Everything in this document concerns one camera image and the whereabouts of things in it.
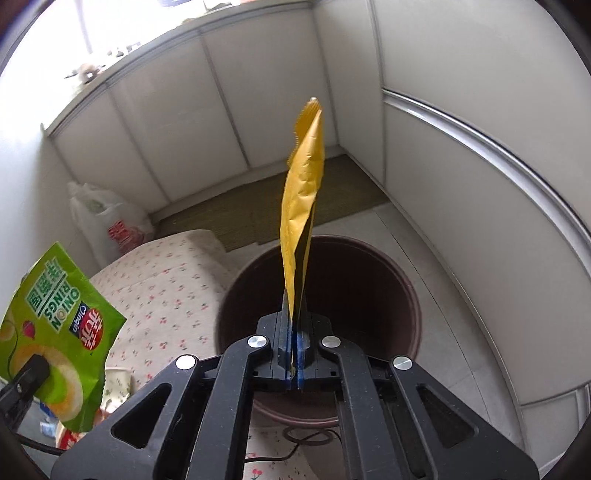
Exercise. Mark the green snack packet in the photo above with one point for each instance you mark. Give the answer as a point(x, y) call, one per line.
point(60, 314)

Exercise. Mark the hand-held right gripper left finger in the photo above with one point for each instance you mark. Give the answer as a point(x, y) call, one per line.
point(288, 369)

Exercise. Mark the small countertop ornament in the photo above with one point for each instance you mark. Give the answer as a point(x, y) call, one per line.
point(85, 71)

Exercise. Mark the white sliding door cabinet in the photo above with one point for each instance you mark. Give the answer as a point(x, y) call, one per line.
point(461, 184)

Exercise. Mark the red snack packet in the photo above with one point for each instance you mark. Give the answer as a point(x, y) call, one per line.
point(71, 438)

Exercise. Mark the yellow snack packet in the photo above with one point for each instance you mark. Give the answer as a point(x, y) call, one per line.
point(300, 194)

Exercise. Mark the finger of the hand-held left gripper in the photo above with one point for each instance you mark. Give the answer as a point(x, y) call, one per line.
point(25, 376)

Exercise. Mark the white low cabinet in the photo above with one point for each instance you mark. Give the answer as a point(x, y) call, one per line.
point(184, 115)

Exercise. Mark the brown round waste bin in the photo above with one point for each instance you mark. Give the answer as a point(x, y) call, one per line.
point(369, 286)

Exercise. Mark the green woven floor mat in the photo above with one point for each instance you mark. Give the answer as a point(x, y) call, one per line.
point(341, 184)
point(207, 221)

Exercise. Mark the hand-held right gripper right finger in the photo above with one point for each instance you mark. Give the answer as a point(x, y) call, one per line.
point(301, 367)

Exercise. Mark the white plastic shopping bag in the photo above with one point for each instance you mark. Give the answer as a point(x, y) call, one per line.
point(97, 221)

